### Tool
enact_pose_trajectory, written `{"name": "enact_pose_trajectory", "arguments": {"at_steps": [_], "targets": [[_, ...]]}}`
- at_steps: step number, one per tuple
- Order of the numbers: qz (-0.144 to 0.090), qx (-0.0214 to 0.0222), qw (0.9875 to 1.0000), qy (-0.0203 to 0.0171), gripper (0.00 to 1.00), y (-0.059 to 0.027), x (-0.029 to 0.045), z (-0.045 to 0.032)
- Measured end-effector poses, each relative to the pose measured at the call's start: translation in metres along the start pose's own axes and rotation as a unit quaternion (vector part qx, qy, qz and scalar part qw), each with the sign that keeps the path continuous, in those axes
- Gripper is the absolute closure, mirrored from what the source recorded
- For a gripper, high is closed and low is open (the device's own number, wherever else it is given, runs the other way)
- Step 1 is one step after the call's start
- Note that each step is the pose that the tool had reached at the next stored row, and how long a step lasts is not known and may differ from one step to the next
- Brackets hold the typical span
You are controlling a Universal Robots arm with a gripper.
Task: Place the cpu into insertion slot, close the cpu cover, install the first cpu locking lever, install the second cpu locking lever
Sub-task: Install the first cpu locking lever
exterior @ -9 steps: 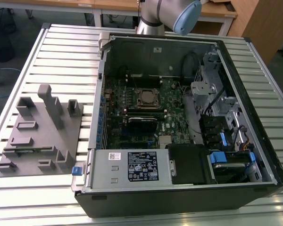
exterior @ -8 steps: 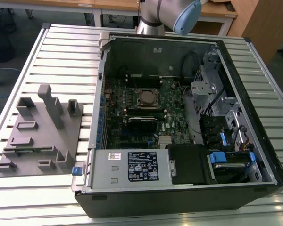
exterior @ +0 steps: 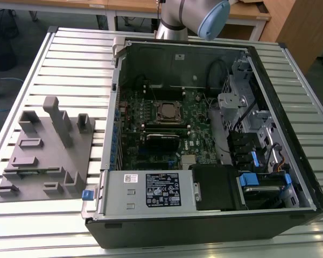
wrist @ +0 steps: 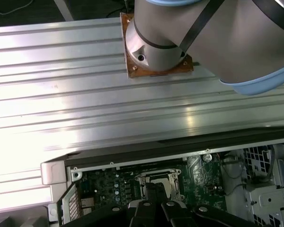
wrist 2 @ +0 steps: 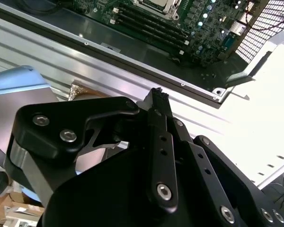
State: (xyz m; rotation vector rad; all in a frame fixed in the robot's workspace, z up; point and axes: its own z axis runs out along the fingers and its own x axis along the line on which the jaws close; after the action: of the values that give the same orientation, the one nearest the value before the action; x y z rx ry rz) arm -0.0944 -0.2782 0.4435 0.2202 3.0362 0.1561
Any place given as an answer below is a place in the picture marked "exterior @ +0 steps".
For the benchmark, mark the grey parts rack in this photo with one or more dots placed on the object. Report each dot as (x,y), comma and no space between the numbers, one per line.
(51,161)

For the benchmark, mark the silver metal bracket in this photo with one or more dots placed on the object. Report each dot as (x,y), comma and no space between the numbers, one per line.
(228,100)

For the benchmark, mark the blue disk bay latch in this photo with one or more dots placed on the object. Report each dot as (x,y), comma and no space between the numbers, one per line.
(254,158)

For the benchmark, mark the CPU socket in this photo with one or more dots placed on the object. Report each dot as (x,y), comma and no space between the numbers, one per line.
(155,107)

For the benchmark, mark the black disk bay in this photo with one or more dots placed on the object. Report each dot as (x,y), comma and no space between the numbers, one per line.
(242,145)

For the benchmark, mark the black office chair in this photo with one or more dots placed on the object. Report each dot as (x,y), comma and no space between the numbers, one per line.
(2,40)

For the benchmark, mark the black PC case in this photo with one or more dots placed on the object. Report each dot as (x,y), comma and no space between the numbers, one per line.
(204,231)

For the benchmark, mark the silver chipset heatsink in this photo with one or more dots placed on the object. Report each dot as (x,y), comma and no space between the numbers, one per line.
(189,159)

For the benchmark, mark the green RAM stick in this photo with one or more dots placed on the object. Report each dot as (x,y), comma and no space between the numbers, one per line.
(164,130)
(28,172)

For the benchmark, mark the hard disk in blue carrier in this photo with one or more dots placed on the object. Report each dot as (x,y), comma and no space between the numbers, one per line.
(248,179)

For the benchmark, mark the silver power supply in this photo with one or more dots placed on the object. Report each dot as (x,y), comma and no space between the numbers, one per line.
(118,193)

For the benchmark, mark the green motherboard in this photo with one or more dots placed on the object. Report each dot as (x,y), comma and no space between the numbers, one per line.
(202,134)

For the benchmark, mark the wooden desk white frame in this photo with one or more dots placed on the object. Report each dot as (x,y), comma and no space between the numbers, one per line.
(43,3)
(247,13)

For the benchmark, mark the grey case latch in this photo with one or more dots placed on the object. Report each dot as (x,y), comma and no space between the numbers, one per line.
(118,45)

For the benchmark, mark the black graphics card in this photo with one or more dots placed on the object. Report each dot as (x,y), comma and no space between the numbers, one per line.
(161,145)

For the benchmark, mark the wooden cabinet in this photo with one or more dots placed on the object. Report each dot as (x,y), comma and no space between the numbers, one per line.
(298,27)

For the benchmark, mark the blue power supply latch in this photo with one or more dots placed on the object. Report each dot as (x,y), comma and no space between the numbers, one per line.
(87,194)

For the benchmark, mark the square CPU chip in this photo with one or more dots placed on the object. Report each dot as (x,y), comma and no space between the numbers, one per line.
(169,111)

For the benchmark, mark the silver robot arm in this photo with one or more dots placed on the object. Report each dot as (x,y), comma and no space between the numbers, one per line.
(175,13)

